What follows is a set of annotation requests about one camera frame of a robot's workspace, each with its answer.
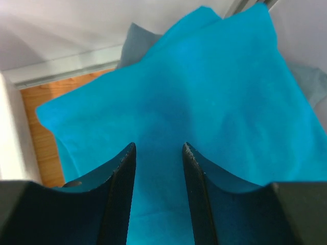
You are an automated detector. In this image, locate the white plastic basket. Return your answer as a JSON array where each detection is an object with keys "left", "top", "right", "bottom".
[{"left": 1, "top": 75, "right": 42, "bottom": 184}]

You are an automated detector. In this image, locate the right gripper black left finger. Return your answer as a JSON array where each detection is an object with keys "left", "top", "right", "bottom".
[{"left": 1, "top": 143, "right": 136, "bottom": 244}]

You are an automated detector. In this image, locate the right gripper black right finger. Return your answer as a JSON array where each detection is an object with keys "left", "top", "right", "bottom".
[{"left": 182, "top": 143, "right": 326, "bottom": 244}]

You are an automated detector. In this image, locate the right aluminium frame post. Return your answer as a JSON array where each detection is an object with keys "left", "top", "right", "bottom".
[{"left": 223, "top": 0, "right": 278, "bottom": 19}]

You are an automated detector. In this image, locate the blue t shirt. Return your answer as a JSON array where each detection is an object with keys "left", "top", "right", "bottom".
[{"left": 36, "top": 4, "right": 326, "bottom": 244}]

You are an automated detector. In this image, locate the grey folded t shirt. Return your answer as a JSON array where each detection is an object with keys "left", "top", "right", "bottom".
[{"left": 117, "top": 23, "right": 326, "bottom": 107}]

